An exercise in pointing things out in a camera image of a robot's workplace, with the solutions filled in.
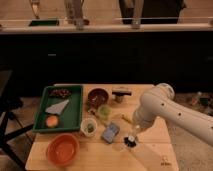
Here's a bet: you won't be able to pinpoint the white black dish brush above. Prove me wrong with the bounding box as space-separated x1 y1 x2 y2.
124 133 136 148

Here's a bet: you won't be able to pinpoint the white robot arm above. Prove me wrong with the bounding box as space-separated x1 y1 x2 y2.
133 83 213 146

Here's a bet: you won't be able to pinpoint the orange fruit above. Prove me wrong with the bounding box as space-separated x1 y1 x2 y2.
45 116 59 128

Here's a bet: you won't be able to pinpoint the white cup with greens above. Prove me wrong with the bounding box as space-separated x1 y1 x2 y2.
81 118 97 137

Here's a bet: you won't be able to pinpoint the dark red grapes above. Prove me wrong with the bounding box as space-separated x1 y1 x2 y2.
49 88 71 98

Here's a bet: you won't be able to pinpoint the black chair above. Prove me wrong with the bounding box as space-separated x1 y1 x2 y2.
0 70 33 171

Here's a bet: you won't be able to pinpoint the light green cup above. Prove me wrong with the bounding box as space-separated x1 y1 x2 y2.
98 105 111 120

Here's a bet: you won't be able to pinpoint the green plastic tray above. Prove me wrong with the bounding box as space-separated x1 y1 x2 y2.
33 85 83 133

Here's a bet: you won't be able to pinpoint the green item on counter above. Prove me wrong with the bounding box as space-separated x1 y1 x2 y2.
28 19 59 27

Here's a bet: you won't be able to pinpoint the orange plastic bowl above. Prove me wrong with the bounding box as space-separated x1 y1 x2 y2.
46 133 79 167

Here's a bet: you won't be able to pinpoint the black top wooden stamp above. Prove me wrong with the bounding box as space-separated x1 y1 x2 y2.
112 87 132 103

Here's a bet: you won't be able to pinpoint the grey triangular cloth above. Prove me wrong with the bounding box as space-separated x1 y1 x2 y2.
45 100 69 115

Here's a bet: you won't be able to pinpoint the blue sponge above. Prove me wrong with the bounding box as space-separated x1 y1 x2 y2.
101 123 120 144

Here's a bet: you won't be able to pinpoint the dark red bowl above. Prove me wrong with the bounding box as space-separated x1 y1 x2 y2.
88 88 109 108

